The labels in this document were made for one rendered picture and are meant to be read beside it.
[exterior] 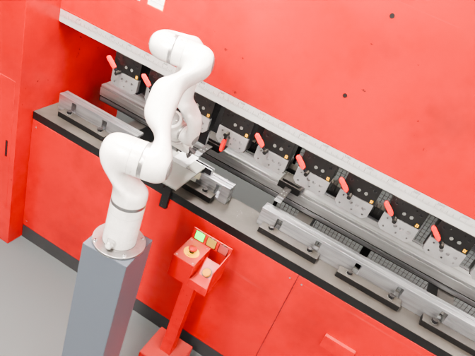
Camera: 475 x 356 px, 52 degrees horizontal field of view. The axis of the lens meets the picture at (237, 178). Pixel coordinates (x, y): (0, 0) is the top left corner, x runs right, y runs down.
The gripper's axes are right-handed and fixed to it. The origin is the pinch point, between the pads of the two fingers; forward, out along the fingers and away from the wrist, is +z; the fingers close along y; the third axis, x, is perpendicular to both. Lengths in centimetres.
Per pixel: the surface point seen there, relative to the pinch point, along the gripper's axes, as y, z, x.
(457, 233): -119, -16, -20
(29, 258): 67, 71, 81
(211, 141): -1.5, 21.2, -18.4
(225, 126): -13.8, -11.8, -16.0
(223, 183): -21.5, 12.2, 0.5
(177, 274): -27, 9, 48
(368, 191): -82, -15, -19
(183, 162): -2.2, 2.5, 3.9
